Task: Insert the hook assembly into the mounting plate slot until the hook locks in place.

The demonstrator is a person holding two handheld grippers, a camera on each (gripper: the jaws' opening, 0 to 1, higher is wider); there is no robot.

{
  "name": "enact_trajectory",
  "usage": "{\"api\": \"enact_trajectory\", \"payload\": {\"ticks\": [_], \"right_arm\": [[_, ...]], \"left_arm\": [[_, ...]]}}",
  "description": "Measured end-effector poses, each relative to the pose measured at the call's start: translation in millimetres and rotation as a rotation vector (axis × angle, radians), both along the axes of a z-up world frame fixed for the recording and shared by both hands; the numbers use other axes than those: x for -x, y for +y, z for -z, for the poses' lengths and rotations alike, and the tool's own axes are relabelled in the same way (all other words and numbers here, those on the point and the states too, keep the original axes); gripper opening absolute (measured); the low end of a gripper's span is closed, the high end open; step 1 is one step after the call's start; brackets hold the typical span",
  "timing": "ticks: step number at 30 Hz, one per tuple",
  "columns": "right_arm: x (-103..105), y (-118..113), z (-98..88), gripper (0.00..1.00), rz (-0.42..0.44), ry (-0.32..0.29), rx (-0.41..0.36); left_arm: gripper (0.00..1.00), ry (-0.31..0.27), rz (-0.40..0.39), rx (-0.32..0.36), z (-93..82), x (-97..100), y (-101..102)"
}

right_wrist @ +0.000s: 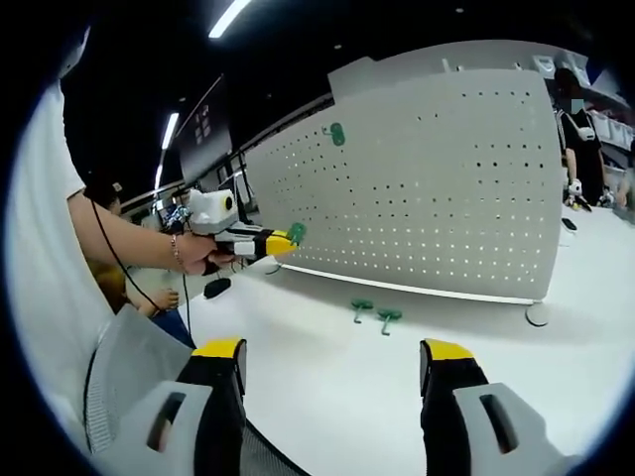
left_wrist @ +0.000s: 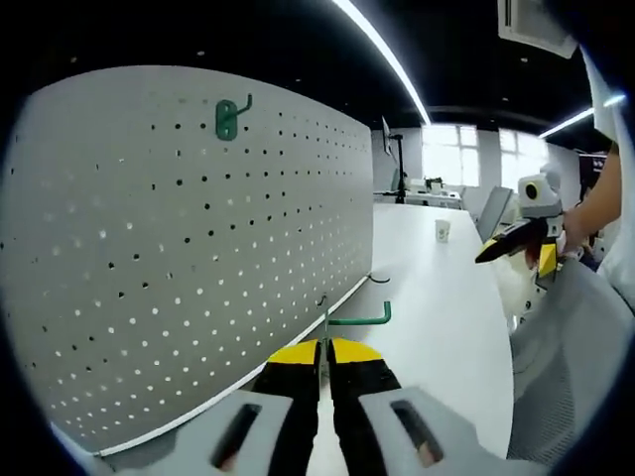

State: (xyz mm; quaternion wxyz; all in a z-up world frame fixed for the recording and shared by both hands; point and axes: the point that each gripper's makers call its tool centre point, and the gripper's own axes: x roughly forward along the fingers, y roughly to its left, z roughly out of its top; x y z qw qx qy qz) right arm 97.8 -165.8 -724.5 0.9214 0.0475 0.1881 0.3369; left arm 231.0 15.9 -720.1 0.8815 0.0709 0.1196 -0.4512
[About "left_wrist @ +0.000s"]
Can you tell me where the bright window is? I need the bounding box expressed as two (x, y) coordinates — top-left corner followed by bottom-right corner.
(421, 123), (547, 189)

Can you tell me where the person's right hand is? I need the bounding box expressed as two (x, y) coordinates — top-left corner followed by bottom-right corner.
(562, 205), (596, 258)

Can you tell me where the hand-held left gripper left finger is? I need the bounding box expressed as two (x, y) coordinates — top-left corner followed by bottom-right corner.
(96, 338), (322, 476)

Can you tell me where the long ceiling light strip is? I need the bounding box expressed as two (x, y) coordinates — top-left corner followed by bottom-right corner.
(331, 0), (433, 125)

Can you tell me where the ceiling air conditioner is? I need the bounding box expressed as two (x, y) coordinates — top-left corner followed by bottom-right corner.
(497, 0), (579, 59)

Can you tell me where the white perforated mounting plate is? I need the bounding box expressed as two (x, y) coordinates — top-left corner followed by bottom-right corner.
(0, 63), (393, 457)

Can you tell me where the grey mesh office chair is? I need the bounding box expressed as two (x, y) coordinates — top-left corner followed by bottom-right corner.
(488, 250), (635, 467)

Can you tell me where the person's white shirt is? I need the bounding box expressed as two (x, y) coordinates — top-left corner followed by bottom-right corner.
(579, 44), (635, 308)

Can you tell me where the short ceiling light strip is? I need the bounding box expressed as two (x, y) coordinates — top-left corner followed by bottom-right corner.
(538, 106), (596, 140)

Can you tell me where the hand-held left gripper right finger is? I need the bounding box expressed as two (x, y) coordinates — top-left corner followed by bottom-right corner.
(328, 336), (550, 476)

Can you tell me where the green hook assembly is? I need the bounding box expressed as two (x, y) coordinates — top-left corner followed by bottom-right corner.
(214, 93), (254, 143)
(317, 295), (394, 381)

